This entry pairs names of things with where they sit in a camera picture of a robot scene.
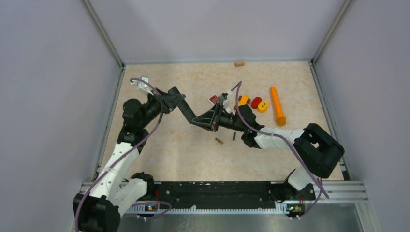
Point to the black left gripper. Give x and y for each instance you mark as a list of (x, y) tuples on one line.
[(170, 100)]

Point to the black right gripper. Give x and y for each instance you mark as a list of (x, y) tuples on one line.
[(211, 118)]

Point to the black remote control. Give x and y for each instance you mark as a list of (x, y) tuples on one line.
[(185, 109)]

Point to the white remote control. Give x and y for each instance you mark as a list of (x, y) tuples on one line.
[(214, 100)]

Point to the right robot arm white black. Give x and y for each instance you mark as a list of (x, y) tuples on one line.
[(316, 150)]

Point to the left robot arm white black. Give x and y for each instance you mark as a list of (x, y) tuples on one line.
[(105, 202)]

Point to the yellow toy car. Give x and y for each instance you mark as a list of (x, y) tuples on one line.
[(243, 100)]

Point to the red yellow toy piece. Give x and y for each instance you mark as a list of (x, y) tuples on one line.
[(259, 104)]

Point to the small wooden block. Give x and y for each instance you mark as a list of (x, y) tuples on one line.
[(239, 63)]

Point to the orange toy carrot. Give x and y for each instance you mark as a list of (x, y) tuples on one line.
[(280, 117)]

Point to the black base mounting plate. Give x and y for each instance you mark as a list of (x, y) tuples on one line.
[(237, 195)]

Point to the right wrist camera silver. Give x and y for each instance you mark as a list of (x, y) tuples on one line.
[(224, 100)]

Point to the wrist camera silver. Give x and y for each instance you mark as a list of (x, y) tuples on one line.
[(142, 86), (224, 100)]

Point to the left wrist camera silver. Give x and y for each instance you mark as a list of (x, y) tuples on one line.
[(142, 86)]

